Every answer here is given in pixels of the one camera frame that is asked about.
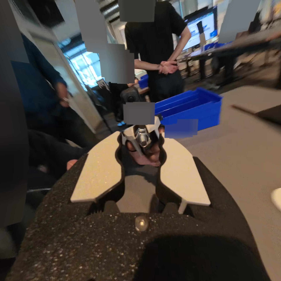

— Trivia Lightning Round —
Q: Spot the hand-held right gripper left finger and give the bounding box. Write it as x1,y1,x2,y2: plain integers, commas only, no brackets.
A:
70,131,126,203

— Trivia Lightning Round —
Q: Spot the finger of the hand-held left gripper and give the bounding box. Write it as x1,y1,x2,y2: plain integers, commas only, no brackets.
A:
145,116,162,132
121,126,143,157

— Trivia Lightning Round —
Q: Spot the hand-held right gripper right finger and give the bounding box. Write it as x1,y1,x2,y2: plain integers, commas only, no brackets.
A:
156,133,211,215

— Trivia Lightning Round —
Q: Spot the blue plastic bin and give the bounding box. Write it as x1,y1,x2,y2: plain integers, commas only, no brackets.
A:
154,87,223,134

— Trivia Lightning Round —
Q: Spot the person's left forearm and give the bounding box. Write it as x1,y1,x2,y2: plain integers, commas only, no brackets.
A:
29,130,159,189

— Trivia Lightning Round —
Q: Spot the person's left hand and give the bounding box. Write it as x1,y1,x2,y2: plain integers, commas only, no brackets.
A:
126,126,165,166

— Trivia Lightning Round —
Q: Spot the white door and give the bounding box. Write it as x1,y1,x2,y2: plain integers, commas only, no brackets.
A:
9,0,103,133

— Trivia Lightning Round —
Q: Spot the wooden document stand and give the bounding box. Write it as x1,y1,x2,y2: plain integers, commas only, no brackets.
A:
271,187,281,207

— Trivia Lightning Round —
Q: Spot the large display screen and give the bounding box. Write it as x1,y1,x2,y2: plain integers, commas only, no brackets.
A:
183,6,218,51

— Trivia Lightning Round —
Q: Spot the long wooden office table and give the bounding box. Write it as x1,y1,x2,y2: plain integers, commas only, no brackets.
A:
191,33,281,88

